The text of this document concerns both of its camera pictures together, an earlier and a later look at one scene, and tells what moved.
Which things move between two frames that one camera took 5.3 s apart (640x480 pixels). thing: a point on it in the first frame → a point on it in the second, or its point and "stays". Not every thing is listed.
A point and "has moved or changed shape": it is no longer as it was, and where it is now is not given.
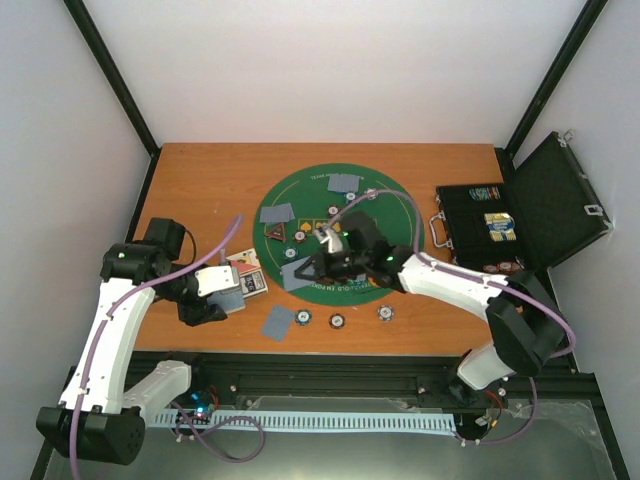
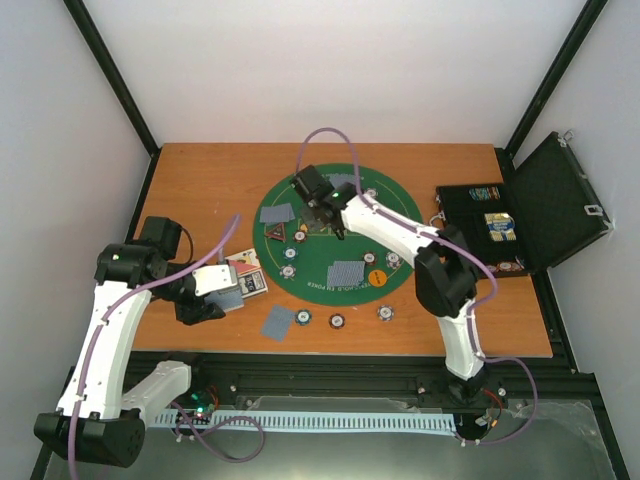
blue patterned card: (290, 280) has moved or changed shape
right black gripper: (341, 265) → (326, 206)
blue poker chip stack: (303, 317) stays
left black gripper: (200, 312) stays
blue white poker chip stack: (385, 312) stays
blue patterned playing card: (277, 213) stays
